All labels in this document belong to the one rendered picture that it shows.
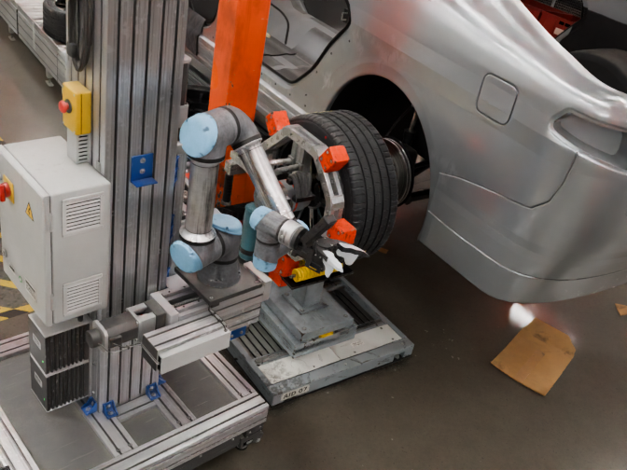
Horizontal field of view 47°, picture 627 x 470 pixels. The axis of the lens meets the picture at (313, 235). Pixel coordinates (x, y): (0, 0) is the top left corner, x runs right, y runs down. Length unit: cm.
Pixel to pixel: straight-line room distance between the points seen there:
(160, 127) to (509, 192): 128
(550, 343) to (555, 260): 140
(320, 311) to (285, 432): 62
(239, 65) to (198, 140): 116
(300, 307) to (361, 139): 92
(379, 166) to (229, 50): 82
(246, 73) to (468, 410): 184
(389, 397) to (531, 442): 66
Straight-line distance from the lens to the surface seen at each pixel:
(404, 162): 326
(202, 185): 218
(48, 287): 230
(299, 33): 504
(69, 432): 282
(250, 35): 318
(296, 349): 331
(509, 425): 354
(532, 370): 388
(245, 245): 318
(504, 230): 278
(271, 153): 318
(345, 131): 291
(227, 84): 322
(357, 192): 281
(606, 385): 404
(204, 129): 207
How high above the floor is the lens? 231
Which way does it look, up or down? 32 degrees down
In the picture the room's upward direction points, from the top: 12 degrees clockwise
